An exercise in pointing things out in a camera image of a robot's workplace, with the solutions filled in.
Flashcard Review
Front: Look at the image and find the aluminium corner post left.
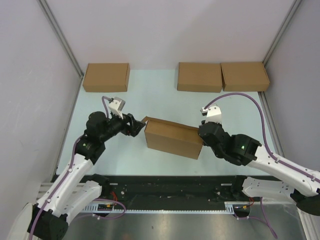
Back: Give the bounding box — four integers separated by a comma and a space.
36, 0, 84, 79

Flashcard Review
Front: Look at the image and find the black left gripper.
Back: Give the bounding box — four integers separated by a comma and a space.
99, 110, 145, 143

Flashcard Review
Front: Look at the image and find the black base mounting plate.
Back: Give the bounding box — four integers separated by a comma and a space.
81, 174, 260, 207

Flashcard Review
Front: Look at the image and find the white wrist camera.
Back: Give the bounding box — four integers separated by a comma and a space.
108, 97, 126, 120
200, 104, 222, 125

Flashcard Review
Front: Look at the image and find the aluminium corner post right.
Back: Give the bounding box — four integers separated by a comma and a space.
262, 0, 304, 67

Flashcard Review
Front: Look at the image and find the white slotted cable duct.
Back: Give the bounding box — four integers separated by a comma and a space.
81, 201, 253, 215

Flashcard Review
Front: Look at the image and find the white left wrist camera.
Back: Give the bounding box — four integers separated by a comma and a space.
108, 97, 126, 120

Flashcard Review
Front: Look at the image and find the aluminium corner post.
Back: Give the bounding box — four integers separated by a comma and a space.
262, 0, 304, 67
36, 0, 84, 79

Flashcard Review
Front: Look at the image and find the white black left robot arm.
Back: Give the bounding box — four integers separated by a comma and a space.
27, 111, 146, 240

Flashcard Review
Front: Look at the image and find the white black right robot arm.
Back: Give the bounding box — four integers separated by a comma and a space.
198, 120, 320, 216

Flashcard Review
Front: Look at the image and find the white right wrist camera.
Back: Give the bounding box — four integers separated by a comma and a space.
200, 104, 222, 125

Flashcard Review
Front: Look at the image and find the cardboard box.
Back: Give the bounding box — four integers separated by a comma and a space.
177, 62, 223, 93
82, 63, 130, 93
142, 116, 203, 160
220, 62, 270, 92

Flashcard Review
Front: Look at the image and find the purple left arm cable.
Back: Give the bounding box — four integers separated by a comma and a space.
28, 96, 127, 237

